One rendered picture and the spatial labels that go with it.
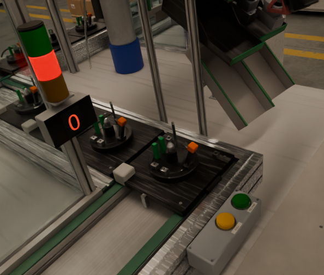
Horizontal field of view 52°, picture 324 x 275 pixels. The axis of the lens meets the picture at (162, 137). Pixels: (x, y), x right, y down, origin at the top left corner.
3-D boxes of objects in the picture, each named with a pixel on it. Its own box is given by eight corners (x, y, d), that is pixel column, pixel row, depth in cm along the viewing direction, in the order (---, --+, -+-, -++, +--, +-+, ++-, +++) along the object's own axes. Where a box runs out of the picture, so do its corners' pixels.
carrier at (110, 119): (165, 135, 107) (159, 101, 100) (111, 179, 94) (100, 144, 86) (114, 117, 121) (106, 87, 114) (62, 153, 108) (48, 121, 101)
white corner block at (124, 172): (137, 177, 93) (135, 166, 90) (126, 187, 90) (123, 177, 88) (126, 172, 95) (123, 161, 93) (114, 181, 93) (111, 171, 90)
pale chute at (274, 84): (286, 89, 111) (295, 83, 107) (262, 106, 105) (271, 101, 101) (238, 22, 113) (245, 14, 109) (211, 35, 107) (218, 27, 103)
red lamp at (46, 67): (66, 72, 68) (58, 49, 65) (46, 83, 65) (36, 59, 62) (52, 68, 71) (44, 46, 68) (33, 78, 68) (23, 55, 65)
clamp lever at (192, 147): (192, 163, 87) (198, 145, 81) (188, 167, 86) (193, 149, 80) (182, 155, 88) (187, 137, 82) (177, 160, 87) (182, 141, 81)
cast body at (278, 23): (281, 26, 95) (292, 4, 90) (271, 30, 93) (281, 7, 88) (261, 11, 99) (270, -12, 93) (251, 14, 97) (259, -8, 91)
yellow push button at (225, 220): (238, 222, 75) (238, 216, 74) (228, 234, 72) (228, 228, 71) (222, 215, 77) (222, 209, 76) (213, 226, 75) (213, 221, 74)
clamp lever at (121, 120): (125, 136, 102) (127, 119, 96) (121, 139, 101) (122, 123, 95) (117, 130, 103) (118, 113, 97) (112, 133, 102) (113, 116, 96)
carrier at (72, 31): (112, 27, 214) (108, 6, 207) (84, 40, 201) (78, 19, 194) (89, 23, 229) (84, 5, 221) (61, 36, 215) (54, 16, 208)
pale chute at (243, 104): (265, 111, 102) (275, 106, 98) (238, 131, 96) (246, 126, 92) (214, 38, 104) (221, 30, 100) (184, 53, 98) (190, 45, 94)
